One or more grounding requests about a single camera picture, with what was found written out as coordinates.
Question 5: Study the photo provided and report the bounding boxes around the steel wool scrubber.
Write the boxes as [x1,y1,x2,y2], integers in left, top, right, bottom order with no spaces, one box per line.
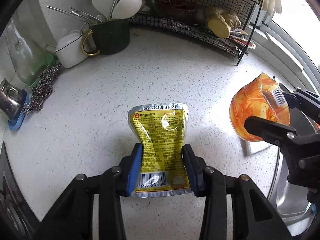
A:
[22,62,62,115]

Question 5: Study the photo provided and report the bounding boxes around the glass carafe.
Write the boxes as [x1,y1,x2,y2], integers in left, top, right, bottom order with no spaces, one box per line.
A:
[5,19,48,87]

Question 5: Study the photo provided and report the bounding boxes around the black gas stove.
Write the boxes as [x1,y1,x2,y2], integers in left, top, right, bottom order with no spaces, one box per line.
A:
[1,142,40,239]

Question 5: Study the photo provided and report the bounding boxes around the white rice paddle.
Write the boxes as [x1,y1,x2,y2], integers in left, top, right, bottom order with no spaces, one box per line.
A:
[111,0,143,20]

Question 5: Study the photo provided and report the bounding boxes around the black wire rack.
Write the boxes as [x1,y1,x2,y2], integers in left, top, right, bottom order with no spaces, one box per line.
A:
[130,0,263,61]

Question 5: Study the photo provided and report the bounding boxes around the stainless steel sink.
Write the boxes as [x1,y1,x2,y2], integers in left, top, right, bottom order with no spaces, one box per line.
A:
[267,107,320,235]

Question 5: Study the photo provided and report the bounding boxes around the orange plastic cup wrapper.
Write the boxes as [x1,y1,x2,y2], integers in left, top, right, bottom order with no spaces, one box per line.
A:
[229,73,290,142]

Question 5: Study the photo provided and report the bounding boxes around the yellow silver foil pouch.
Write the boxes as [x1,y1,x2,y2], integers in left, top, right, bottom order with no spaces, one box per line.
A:
[128,102,191,198]

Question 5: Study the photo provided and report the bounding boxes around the dark green utensil mug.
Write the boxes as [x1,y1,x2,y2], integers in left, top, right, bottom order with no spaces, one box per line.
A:
[80,19,130,56]

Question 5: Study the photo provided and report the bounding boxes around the ginger root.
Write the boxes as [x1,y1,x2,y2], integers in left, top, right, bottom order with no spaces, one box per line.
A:
[204,7,241,38]

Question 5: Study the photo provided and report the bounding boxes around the small steel pot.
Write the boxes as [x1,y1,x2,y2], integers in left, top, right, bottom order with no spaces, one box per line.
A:
[1,79,25,121]

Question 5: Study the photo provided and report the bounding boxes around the white ceramic jar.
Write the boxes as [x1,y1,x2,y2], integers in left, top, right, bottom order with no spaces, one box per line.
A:
[55,30,88,68]

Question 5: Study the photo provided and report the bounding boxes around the blue saucer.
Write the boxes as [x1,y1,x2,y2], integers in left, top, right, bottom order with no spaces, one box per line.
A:
[8,89,30,131]

